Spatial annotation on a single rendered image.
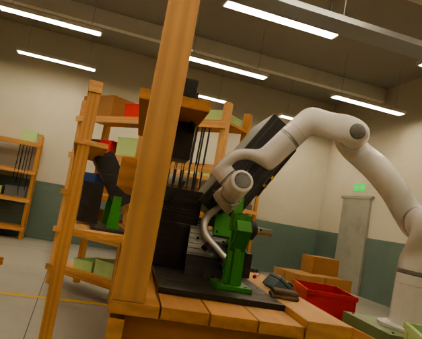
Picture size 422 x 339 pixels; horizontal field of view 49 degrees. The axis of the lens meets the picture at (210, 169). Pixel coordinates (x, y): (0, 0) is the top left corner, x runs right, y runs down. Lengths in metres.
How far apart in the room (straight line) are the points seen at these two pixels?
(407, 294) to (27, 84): 10.12
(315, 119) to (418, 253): 0.57
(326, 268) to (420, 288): 7.06
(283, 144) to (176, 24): 0.59
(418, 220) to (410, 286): 0.22
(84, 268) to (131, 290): 4.42
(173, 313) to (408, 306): 0.81
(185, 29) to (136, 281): 0.72
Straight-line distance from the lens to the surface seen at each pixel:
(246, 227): 1.65
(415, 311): 1.74
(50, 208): 10.86
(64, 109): 11.00
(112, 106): 5.81
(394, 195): 1.73
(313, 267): 8.61
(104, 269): 5.49
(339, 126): 1.67
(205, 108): 1.64
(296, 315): 1.50
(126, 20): 9.39
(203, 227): 1.89
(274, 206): 11.89
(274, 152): 1.68
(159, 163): 1.30
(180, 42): 1.38
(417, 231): 1.68
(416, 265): 1.73
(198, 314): 1.34
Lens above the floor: 1.15
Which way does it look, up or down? 6 degrees up
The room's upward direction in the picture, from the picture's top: 10 degrees clockwise
